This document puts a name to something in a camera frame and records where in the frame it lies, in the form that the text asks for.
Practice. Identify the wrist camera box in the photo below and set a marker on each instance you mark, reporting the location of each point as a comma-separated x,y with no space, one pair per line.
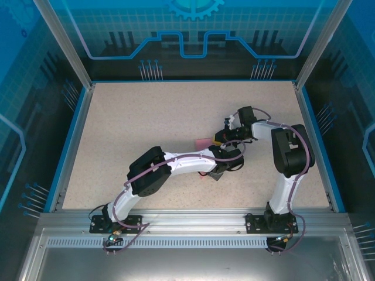
233,121
216,177

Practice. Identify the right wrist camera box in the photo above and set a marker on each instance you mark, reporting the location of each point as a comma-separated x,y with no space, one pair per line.
233,121

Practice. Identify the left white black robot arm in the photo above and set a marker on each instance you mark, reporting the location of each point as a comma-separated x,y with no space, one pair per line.
187,164

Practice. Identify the blue table edge strip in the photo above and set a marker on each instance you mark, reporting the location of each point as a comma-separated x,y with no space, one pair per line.
193,80
65,146
322,146

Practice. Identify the steel sheet tray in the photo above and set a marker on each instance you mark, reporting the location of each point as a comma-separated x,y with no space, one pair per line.
190,266

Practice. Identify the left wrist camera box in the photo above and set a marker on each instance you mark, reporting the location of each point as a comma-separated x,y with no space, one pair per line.
216,177

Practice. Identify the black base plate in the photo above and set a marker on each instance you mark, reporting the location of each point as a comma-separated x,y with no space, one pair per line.
253,224
95,222

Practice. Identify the aluminium frame post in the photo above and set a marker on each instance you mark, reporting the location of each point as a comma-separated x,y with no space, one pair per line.
318,44
66,44

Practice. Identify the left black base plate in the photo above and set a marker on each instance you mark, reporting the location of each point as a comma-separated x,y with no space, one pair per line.
95,222

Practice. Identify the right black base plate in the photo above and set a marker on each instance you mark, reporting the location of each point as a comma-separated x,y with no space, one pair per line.
253,224

